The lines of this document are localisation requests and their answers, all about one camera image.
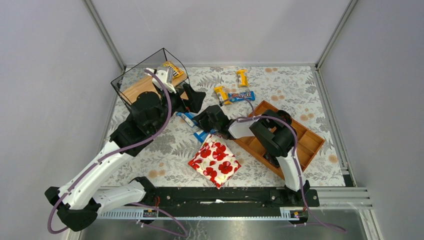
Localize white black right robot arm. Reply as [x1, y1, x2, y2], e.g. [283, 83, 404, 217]
[193, 105, 310, 199]

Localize yellow candy bar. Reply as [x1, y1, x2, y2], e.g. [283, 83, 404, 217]
[213, 85, 231, 106]
[236, 69, 249, 87]

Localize yellow m&m candy bag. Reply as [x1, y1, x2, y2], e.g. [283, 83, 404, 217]
[161, 61, 185, 79]

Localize black wire wooden shelf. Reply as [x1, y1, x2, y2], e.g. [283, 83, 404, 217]
[111, 48, 190, 110]

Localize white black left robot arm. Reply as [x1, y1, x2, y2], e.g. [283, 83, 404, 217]
[44, 83, 206, 232]

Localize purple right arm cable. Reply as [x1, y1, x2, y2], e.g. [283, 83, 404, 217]
[228, 93, 348, 235]

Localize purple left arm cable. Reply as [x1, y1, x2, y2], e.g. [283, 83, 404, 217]
[46, 68, 190, 238]

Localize yellow candy bar near centre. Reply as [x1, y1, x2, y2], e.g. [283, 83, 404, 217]
[213, 85, 231, 106]

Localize floral patterned table mat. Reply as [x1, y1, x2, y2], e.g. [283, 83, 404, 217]
[103, 66, 345, 188]

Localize yellow candy bar far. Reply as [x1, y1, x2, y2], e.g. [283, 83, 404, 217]
[236, 69, 249, 87]

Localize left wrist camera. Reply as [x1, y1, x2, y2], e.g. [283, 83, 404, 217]
[144, 66, 177, 94]

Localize brown wooden divided tray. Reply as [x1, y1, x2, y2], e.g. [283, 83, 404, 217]
[234, 120, 325, 179]

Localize blue white candy bar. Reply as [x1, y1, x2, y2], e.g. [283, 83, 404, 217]
[193, 129, 216, 143]
[176, 112, 197, 128]

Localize blue m&m candy bag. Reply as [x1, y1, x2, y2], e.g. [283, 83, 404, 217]
[228, 91, 256, 103]

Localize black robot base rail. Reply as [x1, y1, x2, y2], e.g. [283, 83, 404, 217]
[132, 177, 320, 218]

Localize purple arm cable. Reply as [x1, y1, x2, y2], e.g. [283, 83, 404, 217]
[228, 93, 348, 235]
[46, 68, 190, 238]

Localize red poppy folded cloth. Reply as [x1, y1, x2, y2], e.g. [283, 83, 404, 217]
[188, 134, 242, 189]

